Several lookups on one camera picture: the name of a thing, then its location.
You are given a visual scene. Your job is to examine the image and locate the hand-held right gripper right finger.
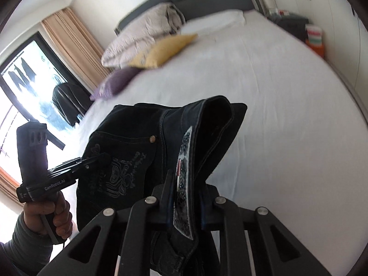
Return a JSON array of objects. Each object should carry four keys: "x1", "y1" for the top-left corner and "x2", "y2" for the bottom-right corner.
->
[{"x1": 201, "y1": 184, "x2": 331, "y2": 276}]

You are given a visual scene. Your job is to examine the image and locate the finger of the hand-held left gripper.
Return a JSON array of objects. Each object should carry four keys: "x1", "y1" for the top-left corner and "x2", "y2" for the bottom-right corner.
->
[{"x1": 47, "y1": 154, "x2": 112, "y2": 179}]

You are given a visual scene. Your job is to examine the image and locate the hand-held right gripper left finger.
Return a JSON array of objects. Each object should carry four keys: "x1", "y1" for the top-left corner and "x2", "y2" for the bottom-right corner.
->
[{"x1": 37, "y1": 171, "x2": 176, "y2": 276}]

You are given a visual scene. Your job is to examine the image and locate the black denim pants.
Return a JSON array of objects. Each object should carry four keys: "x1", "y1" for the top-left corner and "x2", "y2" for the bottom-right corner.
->
[{"x1": 75, "y1": 95, "x2": 248, "y2": 276}]

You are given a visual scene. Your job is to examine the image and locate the person's left forearm grey sleeve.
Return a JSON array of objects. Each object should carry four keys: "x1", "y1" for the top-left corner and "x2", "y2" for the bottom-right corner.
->
[{"x1": 0, "y1": 211, "x2": 62, "y2": 276}]

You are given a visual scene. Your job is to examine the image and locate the person's left hand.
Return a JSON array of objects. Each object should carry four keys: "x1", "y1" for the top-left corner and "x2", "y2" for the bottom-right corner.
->
[{"x1": 23, "y1": 191, "x2": 73, "y2": 243}]

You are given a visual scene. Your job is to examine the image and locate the dark jacket on chair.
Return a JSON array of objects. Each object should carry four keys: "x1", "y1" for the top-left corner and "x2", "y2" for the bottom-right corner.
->
[{"x1": 52, "y1": 82, "x2": 92, "y2": 126}]

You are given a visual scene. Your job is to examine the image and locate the dark hanging clothes outside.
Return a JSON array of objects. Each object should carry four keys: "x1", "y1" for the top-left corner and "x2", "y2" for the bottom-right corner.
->
[{"x1": 8, "y1": 59, "x2": 38, "y2": 92}]

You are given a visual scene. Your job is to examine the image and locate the purple patterned cushion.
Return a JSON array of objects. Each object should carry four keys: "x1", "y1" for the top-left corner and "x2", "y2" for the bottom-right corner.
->
[{"x1": 90, "y1": 67, "x2": 141, "y2": 101}]

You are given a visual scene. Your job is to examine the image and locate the beige curtain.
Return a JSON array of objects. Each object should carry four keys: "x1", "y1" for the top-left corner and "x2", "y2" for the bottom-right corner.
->
[{"x1": 42, "y1": 8, "x2": 111, "y2": 92}]

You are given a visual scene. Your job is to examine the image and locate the bed with white sheet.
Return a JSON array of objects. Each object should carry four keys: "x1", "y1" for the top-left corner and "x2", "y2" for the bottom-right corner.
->
[{"x1": 75, "y1": 9, "x2": 368, "y2": 273}]

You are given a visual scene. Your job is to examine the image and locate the yellow patterned cushion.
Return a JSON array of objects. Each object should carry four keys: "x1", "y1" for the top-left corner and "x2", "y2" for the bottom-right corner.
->
[{"x1": 128, "y1": 34, "x2": 199, "y2": 69}]

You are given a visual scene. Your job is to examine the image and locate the folded pale duvet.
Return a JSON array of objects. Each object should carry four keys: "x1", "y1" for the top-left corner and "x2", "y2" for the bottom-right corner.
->
[{"x1": 101, "y1": 2, "x2": 187, "y2": 69}]

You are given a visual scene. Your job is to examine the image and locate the white pillow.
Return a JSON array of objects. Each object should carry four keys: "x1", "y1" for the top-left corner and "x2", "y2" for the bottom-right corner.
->
[{"x1": 180, "y1": 9, "x2": 246, "y2": 36}]

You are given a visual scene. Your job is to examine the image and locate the striped waste bin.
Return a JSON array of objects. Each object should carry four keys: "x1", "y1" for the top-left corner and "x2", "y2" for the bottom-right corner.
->
[{"x1": 305, "y1": 23, "x2": 325, "y2": 59}]

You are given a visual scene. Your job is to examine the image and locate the dark grey nightstand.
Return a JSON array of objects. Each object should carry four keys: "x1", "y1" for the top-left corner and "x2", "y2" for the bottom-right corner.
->
[{"x1": 267, "y1": 13, "x2": 309, "y2": 41}]

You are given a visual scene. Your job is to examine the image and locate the white wardrobe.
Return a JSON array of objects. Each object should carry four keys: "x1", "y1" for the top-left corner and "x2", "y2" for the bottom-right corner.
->
[{"x1": 287, "y1": 0, "x2": 368, "y2": 104}]

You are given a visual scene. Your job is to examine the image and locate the window with dark frame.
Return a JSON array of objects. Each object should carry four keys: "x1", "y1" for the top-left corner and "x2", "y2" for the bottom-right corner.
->
[{"x1": 0, "y1": 32, "x2": 87, "y2": 204}]

